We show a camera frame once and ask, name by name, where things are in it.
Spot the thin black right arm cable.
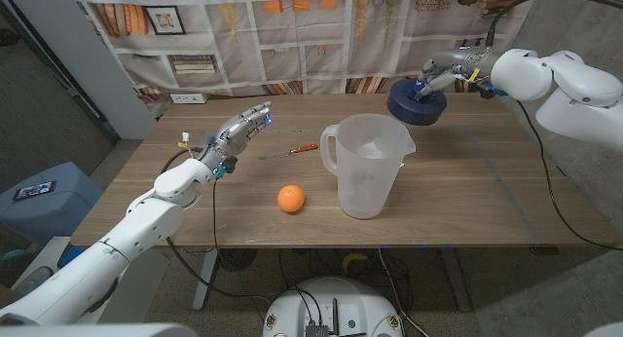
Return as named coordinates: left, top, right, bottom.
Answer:
left=516, top=98, right=623, bottom=253

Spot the dark blue pitcher lid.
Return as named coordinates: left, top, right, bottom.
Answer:
left=386, top=78, right=448, bottom=128

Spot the black smartphone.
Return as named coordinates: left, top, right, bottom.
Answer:
left=13, top=180, right=57, bottom=202

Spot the white power outlet strip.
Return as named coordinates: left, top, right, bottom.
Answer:
left=169, top=93, right=210, bottom=105

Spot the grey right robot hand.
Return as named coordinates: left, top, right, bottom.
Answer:
left=412, top=47, right=503, bottom=100

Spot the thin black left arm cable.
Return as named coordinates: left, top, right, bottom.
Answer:
left=211, top=176, right=225, bottom=265

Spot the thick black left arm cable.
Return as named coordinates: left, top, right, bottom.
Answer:
left=159, top=147, right=272, bottom=302

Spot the blue stool with phone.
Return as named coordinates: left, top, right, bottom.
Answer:
left=0, top=161, right=104, bottom=245

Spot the yellow banana-shaped object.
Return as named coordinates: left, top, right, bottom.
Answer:
left=342, top=252, right=370, bottom=274

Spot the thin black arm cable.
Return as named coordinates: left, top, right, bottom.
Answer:
left=211, top=176, right=225, bottom=265
left=516, top=98, right=623, bottom=253

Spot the translucent plastic pitcher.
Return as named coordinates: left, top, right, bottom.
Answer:
left=319, top=112, right=418, bottom=220

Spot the white table leg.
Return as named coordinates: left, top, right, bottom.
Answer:
left=193, top=247, right=220, bottom=313
left=440, top=247, right=472, bottom=313

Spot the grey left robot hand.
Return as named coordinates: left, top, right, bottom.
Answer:
left=196, top=100, right=275, bottom=181

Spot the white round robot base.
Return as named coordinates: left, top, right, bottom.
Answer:
left=261, top=277, right=404, bottom=337

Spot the black floor cable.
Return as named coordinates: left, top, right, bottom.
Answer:
left=377, top=247, right=430, bottom=337
left=276, top=248, right=325, bottom=328

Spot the orange fruit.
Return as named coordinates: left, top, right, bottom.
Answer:
left=276, top=184, right=306, bottom=214

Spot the printed bookshelf backdrop cloth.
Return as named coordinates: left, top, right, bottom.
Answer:
left=67, top=0, right=541, bottom=119

